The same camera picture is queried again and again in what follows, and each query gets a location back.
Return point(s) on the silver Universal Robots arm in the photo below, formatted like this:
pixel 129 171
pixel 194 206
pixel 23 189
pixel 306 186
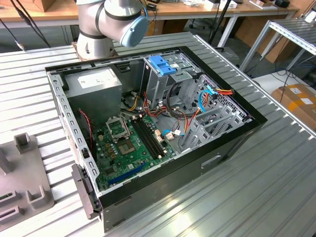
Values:
pixel 116 14

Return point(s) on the grey metal disk bay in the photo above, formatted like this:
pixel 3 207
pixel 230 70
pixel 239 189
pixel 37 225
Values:
pixel 200 134

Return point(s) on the black RAM slot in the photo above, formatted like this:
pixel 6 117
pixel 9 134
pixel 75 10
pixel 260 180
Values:
pixel 143 138
pixel 149 138
pixel 146 138
pixel 152 138

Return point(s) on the grey metal drive cage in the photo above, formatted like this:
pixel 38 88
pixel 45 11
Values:
pixel 155 86

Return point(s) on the CPU socket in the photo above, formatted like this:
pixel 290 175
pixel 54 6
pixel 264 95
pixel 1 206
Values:
pixel 126 147

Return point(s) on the blue plastic drive latch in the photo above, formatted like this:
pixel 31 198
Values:
pixel 160 65

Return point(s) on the green motherboard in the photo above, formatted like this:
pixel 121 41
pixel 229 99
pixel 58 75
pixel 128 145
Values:
pixel 128 163

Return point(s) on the black open PC case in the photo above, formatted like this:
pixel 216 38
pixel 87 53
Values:
pixel 172 177

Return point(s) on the blue expansion slot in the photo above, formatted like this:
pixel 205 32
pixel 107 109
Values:
pixel 127 174

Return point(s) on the grey power supply box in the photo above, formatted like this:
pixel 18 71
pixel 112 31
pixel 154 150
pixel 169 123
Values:
pixel 93 98

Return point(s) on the small plain cardboard box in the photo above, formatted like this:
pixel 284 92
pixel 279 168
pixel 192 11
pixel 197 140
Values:
pixel 158 27

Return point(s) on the grey case front panel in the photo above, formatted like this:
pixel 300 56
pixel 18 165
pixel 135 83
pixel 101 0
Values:
pixel 84 192

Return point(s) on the black tripod stand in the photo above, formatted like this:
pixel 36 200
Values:
pixel 218 26

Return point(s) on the labelled cardboard box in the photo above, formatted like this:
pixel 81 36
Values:
pixel 281 95

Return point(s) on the grey parts rack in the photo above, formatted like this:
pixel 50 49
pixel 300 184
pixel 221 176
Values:
pixel 22 172

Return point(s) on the brown wooden box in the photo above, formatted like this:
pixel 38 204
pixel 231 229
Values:
pixel 47 5

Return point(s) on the long wooden desk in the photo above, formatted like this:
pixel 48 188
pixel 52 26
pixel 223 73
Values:
pixel 29 14

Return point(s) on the green RAM stick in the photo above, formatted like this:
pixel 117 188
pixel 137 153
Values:
pixel 5 196

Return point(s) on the brown square base plate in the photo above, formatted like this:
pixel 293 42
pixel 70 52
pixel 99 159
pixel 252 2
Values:
pixel 75 50

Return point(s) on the aluminium slat frame table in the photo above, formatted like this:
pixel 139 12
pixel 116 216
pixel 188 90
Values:
pixel 296 32

